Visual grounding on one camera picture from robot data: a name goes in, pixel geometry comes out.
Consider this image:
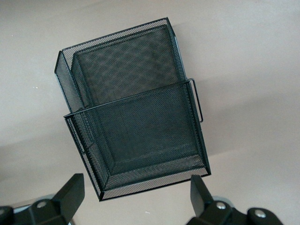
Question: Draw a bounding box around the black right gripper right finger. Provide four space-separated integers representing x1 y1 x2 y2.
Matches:
187 175 282 225

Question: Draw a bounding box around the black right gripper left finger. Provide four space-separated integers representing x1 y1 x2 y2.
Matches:
0 173 85 225

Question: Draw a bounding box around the black mesh two-tier tray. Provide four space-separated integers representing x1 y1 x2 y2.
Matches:
53 16 213 202

